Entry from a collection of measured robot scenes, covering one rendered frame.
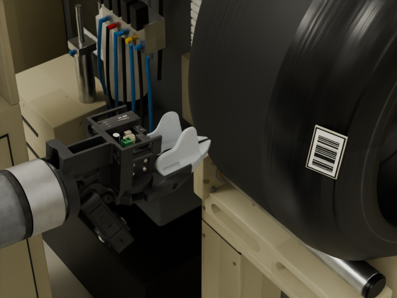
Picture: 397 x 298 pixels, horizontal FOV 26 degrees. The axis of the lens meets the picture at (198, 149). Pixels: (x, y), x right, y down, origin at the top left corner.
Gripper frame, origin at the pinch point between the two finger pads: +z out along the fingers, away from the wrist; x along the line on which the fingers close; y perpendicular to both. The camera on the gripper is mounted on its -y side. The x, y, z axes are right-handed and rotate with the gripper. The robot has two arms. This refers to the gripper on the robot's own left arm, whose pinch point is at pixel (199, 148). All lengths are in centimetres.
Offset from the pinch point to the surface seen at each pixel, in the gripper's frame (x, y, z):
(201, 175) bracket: 23.2, -28.8, 22.1
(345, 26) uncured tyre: -7.3, 16.6, 13.0
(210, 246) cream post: 35, -62, 38
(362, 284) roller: -10.4, -28.0, 25.9
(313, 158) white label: -9.5, 1.1, 9.5
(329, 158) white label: -11.2, 2.0, 10.3
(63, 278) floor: 92, -118, 36
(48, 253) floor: 103, -118, 38
